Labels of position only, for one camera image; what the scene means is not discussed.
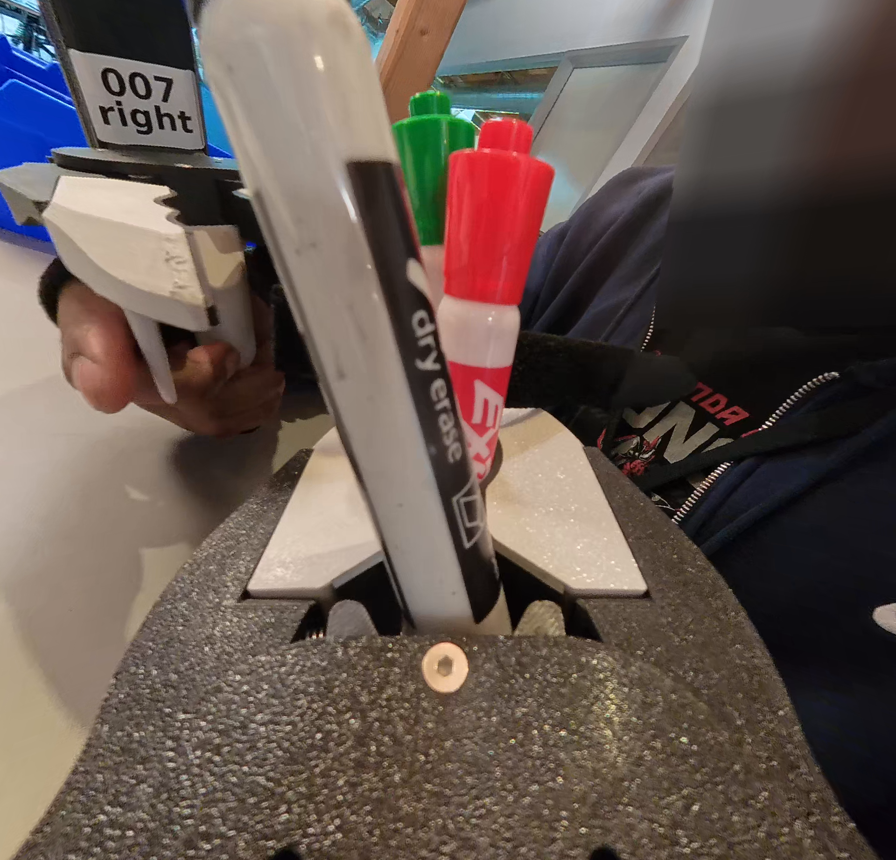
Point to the red dry erase marker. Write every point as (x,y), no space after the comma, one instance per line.
(490,230)

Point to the person's torso in navy hoodie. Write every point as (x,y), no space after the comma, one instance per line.
(770,559)

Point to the person's right hand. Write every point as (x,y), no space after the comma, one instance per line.
(210,391)

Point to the blue plastic bin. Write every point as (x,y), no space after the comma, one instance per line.
(28,139)

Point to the green dry erase marker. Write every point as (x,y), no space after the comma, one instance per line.
(427,174)

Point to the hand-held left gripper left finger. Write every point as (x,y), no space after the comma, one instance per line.
(315,524)

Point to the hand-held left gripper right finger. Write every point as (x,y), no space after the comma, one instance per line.
(560,517)

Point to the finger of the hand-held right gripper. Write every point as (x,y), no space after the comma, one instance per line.
(119,244)
(224,293)

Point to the black dry erase marker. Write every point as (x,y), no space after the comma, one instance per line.
(315,244)

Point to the wooden post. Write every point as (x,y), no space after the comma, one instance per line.
(420,27)

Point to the grey framed glass panel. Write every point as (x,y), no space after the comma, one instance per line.
(602,111)

